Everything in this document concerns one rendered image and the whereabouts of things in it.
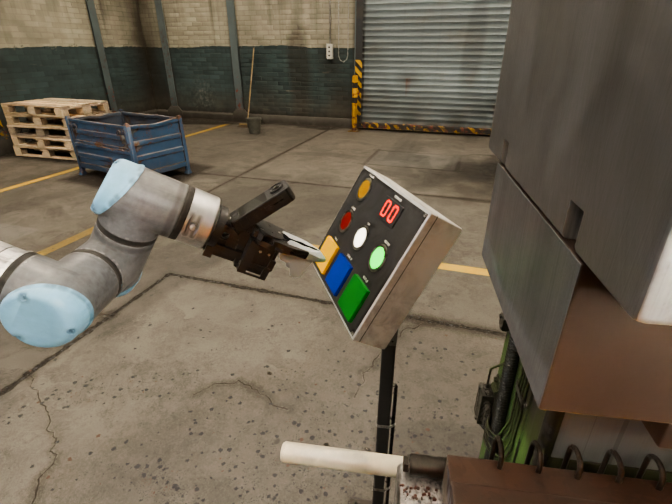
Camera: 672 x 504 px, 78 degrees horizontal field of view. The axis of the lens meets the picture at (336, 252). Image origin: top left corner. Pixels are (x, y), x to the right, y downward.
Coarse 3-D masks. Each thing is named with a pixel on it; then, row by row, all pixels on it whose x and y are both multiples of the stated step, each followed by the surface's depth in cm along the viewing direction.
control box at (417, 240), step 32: (352, 192) 101; (384, 192) 88; (352, 224) 95; (384, 224) 83; (416, 224) 74; (448, 224) 74; (352, 256) 90; (384, 256) 79; (416, 256) 75; (384, 288) 76; (416, 288) 78; (384, 320) 79
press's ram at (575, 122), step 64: (512, 0) 36; (576, 0) 22; (640, 0) 16; (512, 64) 34; (576, 64) 22; (640, 64) 16; (512, 128) 33; (576, 128) 21; (640, 128) 15; (576, 192) 21; (640, 192) 15; (640, 256) 15; (640, 320) 15
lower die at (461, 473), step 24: (456, 456) 54; (456, 480) 51; (480, 480) 51; (504, 480) 51; (528, 480) 51; (552, 480) 51; (576, 480) 51; (600, 480) 51; (624, 480) 51; (648, 480) 51
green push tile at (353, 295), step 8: (352, 280) 85; (360, 280) 83; (352, 288) 84; (360, 288) 81; (344, 296) 85; (352, 296) 83; (360, 296) 80; (344, 304) 84; (352, 304) 82; (360, 304) 80; (344, 312) 83; (352, 312) 80; (352, 320) 81
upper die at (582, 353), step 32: (512, 192) 32; (512, 224) 31; (544, 224) 25; (512, 256) 31; (544, 256) 24; (576, 256) 20; (512, 288) 30; (544, 288) 24; (576, 288) 20; (512, 320) 30; (544, 320) 24; (576, 320) 21; (608, 320) 21; (544, 352) 23; (576, 352) 22; (608, 352) 21; (640, 352) 21; (544, 384) 23; (576, 384) 23; (608, 384) 22; (640, 384) 22; (608, 416) 23; (640, 416) 23
